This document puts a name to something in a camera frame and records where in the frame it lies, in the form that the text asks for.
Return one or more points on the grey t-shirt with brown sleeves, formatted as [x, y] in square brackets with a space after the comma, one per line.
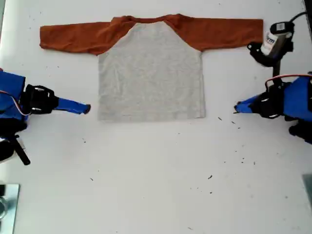
[151, 73]

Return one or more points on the shiny steel plate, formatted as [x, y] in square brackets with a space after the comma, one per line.
[11, 209]

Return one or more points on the arm camera stalk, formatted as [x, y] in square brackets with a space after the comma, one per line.
[278, 73]
[22, 152]

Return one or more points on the black clamp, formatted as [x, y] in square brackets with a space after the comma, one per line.
[2, 190]

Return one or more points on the arm camera box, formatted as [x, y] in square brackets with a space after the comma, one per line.
[278, 29]
[5, 151]

